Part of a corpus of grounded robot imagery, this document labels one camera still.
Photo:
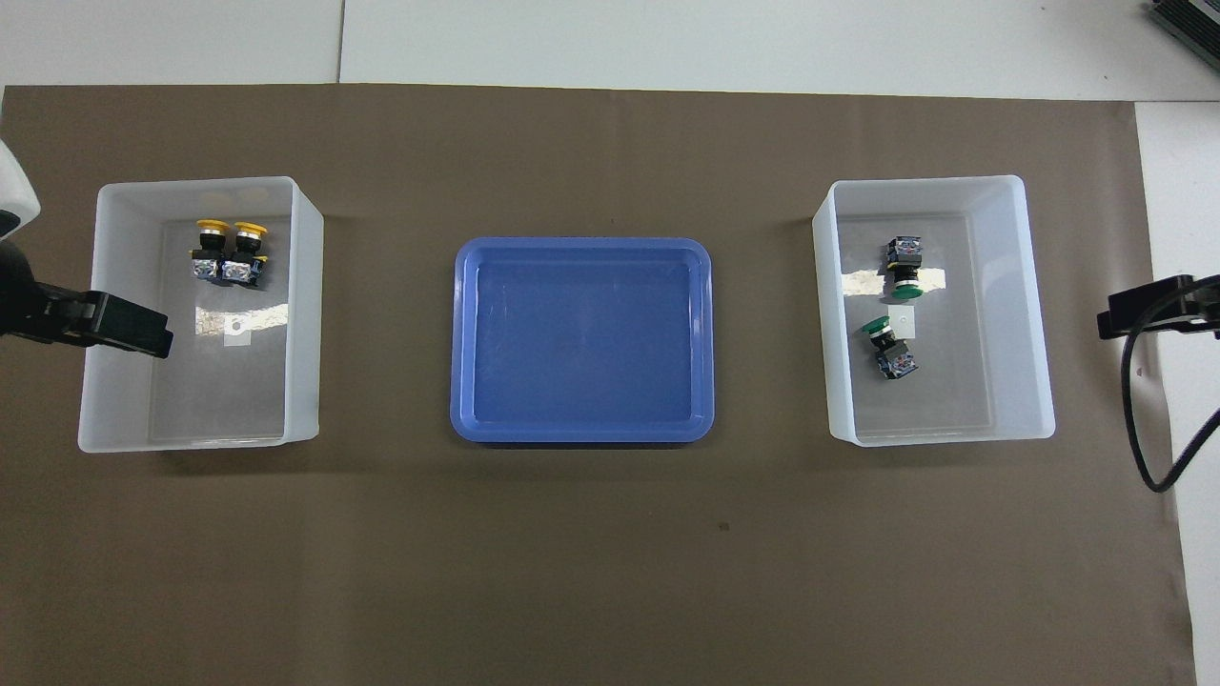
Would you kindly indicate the green push button switch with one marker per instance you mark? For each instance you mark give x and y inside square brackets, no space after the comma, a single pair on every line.
[896,360]
[904,252]

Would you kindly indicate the translucent white plastic box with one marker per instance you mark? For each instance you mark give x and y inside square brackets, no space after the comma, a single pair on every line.
[953,400]
[238,400]

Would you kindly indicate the yellow push button switch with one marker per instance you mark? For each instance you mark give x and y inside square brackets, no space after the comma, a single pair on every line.
[246,259]
[208,257]

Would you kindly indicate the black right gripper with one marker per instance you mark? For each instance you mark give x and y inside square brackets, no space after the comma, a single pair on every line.
[1209,305]

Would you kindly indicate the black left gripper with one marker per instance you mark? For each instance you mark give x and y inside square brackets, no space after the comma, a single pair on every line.
[29,305]

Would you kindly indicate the grey ribbed metal device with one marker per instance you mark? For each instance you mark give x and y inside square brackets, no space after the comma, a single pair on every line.
[1191,24]

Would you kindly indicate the blue plastic tray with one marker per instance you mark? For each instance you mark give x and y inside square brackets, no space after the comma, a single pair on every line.
[581,343]

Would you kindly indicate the small white label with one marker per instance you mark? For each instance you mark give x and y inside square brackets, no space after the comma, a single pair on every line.
[905,319]

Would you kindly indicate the brown paper mat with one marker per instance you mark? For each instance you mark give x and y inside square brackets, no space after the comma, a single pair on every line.
[381,572]

